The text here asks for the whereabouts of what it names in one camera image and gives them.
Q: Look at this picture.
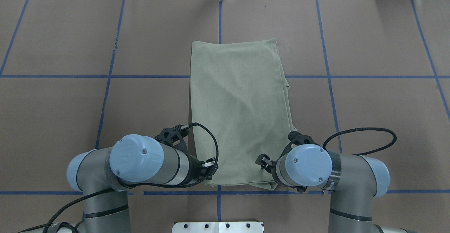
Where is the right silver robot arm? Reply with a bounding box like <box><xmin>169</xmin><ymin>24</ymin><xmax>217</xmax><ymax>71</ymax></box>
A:
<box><xmin>255</xmin><ymin>144</ymin><xmax>411</xmax><ymax>233</ymax></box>

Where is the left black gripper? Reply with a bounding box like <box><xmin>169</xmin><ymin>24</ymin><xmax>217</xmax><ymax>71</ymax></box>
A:
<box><xmin>188</xmin><ymin>156</ymin><xmax>218</xmax><ymax>186</ymax></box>

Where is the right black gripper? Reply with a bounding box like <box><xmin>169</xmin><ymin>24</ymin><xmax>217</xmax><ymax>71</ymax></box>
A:
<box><xmin>255</xmin><ymin>154</ymin><xmax>281</xmax><ymax>177</ymax></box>

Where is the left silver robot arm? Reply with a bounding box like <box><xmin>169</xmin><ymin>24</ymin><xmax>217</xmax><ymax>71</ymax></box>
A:
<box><xmin>24</xmin><ymin>134</ymin><xmax>219</xmax><ymax>233</ymax></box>

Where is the olive green long-sleeve shirt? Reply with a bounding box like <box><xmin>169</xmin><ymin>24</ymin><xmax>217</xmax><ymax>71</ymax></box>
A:
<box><xmin>190</xmin><ymin>39</ymin><xmax>295</xmax><ymax>191</ymax></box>

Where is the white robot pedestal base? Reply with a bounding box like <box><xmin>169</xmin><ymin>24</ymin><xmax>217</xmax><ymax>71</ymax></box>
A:
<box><xmin>172</xmin><ymin>221</ymin><xmax>265</xmax><ymax>233</ymax></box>

